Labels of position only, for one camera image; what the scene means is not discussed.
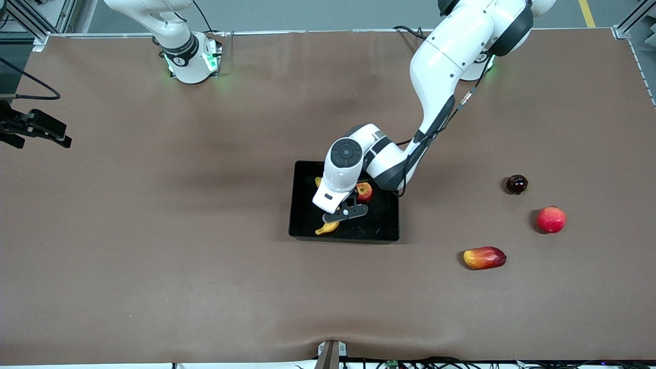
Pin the small red striped apple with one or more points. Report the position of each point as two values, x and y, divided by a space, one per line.
366 193

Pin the black plastic box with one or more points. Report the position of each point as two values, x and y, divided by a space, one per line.
379 220

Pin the yellow banana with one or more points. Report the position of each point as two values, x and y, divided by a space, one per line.
328 228

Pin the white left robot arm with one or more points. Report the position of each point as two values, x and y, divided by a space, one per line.
451 51

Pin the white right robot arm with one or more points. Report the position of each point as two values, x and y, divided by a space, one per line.
184 56

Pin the red yellow mango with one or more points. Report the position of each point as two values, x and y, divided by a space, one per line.
484 258

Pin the brown table mat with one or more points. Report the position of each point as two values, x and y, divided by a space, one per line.
128 256

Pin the dark red plum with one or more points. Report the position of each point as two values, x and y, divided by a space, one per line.
516 183

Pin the red round pomegranate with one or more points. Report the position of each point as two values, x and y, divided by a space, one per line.
551 220

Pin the aluminium frame profile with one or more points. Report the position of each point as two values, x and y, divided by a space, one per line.
31 23
633 18

